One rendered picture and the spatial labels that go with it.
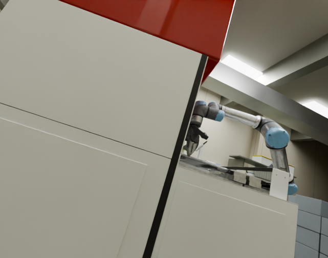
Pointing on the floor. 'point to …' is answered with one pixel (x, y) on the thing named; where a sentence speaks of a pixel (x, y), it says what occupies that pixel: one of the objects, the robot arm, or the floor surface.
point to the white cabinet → (224, 221)
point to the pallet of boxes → (314, 228)
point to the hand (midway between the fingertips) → (189, 154)
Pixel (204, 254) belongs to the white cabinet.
